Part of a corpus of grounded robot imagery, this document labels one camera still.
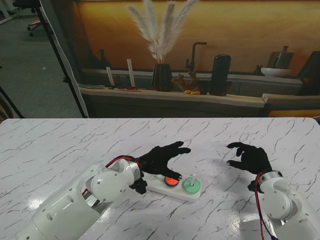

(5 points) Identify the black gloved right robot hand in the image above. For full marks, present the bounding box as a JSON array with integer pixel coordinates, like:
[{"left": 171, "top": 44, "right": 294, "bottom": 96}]
[{"left": 226, "top": 142, "right": 273, "bottom": 176}]

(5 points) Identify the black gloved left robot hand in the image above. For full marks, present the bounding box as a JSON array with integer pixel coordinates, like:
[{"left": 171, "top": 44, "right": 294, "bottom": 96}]
[{"left": 137, "top": 141, "right": 192, "bottom": 181}]

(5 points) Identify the small orange ring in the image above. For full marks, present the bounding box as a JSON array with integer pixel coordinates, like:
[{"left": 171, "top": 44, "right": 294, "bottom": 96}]
[{"left": 164, "top": 176, "right": 181, "bottom": 186}]

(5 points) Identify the medium purple ring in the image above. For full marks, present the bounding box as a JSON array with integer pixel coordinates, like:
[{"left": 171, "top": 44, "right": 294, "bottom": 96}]
[{"left": 164, "top": 178, "right": 181, "bottom": 188}]

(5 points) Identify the large green ring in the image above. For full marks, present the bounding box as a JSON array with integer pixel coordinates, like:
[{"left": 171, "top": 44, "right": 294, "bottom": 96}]
[{"left": 183, "top": 177, "right": 201, "bottom": 195}]

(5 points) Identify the white three-rod Hanoi tower base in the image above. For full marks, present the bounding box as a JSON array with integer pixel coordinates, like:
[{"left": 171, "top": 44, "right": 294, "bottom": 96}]
[{"left": 144, "top": 172, "right": 202, "bottom": 203}]

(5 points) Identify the printed kitchen scene backdrop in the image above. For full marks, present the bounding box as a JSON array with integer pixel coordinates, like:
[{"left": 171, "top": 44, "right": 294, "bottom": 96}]
[{"left": 41, "top": 0, "right": 320, "bottom": 118}]

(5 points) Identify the black office chair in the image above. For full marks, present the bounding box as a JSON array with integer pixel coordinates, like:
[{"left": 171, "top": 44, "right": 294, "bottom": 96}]
[{"left": 12, "top": 0, "right": 50, "bottom": 37}]

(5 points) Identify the white desk leg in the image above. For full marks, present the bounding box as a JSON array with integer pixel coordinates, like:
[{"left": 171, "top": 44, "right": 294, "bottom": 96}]
[{"left": 0, "top": 0, "right": 22, "bottom": 25}]

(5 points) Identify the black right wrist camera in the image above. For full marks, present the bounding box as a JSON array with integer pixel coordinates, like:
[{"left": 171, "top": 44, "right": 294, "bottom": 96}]
[{"left": 247, "top": 181, "right": 261, "bottom": 193}]

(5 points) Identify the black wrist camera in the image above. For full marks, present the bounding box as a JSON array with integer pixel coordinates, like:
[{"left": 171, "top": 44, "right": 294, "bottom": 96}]
[
  {"left": 128, "top": 177, "right": 148, "bottom": 195},
  {"left": 247, "top": 181, "right": 261, "bottom": 193}
]

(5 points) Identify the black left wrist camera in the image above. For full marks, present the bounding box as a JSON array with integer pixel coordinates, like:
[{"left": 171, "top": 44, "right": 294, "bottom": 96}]
[{"left": 128, "top": 177, "right": 148, "bottom": 195}]

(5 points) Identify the red left arm cable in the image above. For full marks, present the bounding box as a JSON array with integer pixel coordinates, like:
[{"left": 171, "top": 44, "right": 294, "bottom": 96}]
[{"left": 104, "top": 155, "right": 143, "bottom": 169}]

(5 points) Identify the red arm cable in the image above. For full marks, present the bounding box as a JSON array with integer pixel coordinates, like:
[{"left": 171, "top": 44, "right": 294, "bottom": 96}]
[
  {"left": 104, "top": 155, "right": 143, "bottom": 169},
  {"left": 254, "top": 172, "right": 277, "bottom": 240}
]

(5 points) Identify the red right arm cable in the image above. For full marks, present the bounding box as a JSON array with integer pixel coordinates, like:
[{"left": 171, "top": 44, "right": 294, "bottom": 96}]
[{"left": 254, "top": 172, "right": 277, "bottom": 240}]

